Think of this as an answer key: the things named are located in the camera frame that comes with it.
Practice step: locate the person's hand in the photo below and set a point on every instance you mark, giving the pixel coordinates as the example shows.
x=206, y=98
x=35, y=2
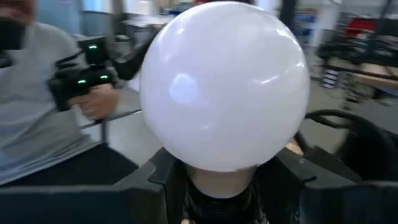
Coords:
x=96, y=101

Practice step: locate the person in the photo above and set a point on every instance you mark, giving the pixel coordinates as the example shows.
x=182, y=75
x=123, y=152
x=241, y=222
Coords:
x=31, y=118

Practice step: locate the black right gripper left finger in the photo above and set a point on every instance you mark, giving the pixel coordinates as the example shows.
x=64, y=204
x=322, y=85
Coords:
x=77, y=205

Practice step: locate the white round lightbulb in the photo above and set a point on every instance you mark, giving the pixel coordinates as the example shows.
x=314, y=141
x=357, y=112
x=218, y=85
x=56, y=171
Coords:
x=224, y=87

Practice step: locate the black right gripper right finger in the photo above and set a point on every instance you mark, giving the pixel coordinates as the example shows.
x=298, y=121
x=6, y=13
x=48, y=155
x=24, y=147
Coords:
x=342, y=205

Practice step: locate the red tool case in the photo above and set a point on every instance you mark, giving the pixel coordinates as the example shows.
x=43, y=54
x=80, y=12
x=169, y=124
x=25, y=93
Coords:
x=360, y=27

